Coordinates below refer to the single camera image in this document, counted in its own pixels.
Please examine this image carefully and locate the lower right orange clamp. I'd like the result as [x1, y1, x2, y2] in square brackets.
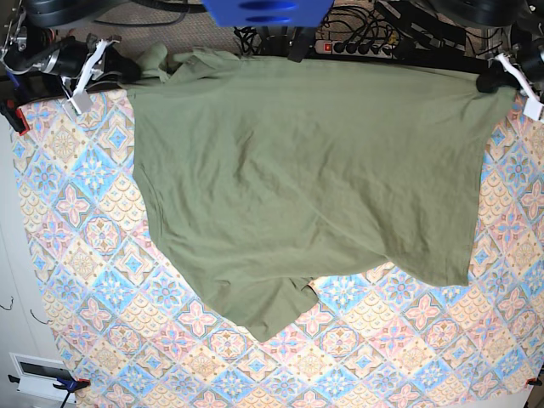
[525, 377, 543, 387]

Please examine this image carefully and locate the white power strip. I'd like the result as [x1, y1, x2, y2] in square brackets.
[314, 40, 393, 59]

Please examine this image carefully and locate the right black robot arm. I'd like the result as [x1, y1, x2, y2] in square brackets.
[1, 1, 120, 91]

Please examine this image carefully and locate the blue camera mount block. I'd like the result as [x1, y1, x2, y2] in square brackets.
[202, 0, 334, 28]

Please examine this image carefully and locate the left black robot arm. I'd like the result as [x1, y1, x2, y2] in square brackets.
[464, 1, 543, 95]

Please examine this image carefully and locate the patterned tile tablecloth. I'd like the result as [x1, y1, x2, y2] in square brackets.
[9, 91, 543, 407]

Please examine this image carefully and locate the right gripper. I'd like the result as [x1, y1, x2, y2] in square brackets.
[42, 36, 142, 88]

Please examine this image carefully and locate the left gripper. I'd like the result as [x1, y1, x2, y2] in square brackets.
[476, 46, 543, 93]

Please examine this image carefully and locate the white wall outlet box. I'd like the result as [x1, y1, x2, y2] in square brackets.
[8, 352, 72, 402]

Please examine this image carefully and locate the olive green t-shirt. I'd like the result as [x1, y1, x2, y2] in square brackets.
[127, 49, 515, 342]

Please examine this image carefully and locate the lower left table clamp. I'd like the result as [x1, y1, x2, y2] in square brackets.
[8, 375, 91, 393]

